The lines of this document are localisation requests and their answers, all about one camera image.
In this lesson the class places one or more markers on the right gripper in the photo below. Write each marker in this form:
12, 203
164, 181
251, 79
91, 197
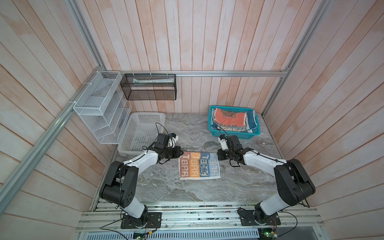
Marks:
219, 153

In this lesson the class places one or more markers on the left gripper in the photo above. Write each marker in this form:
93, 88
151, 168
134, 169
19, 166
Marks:
177, 149

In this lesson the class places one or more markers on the small patterned cloth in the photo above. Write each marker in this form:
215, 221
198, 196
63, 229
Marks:
199, 166

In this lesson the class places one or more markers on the white laundry basket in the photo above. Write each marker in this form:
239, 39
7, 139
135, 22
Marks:
141, 130

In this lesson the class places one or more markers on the blue patterned towel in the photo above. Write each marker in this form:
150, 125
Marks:
251, 123

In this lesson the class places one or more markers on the red orange towel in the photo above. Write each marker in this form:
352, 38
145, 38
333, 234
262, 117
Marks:
229, 119

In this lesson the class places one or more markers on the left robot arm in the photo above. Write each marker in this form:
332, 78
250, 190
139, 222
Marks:
120, 183

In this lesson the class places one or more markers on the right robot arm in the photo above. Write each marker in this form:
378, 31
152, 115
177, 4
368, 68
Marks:
293, 183

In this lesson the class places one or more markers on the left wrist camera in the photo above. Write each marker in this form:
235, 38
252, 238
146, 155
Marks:
172, 140

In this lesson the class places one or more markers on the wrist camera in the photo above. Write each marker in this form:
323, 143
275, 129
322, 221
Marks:
223, 142
172, 140

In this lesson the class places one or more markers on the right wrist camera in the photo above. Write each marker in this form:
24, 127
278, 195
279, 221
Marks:
223, 142

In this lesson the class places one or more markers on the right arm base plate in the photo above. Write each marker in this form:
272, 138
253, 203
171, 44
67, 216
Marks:
257, 218

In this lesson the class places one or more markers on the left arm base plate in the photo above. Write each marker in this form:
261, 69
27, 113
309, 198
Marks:
147, 220

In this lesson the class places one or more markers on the black wire mesh basket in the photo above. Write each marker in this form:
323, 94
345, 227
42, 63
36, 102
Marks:
149, 87

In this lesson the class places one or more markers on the white wire mesh shelf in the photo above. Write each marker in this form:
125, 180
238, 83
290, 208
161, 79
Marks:
102, 107

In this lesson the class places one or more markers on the aluminium frame rail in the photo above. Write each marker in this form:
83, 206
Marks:
221, 74

